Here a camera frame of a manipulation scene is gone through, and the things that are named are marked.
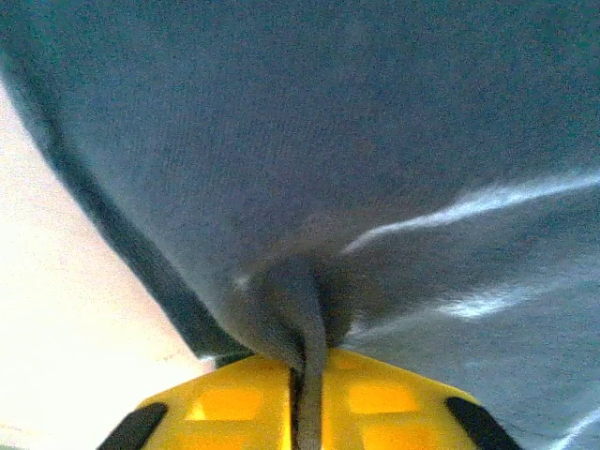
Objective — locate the dark blue t-shirt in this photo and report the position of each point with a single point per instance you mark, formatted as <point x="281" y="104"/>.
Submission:
<point x="281" y="140"/>

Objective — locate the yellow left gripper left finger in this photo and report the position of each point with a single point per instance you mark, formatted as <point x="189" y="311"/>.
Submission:
<point x="225" y="408"/>

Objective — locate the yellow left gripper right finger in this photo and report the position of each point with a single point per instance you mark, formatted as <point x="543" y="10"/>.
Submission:
<point x="384" y="408"/>

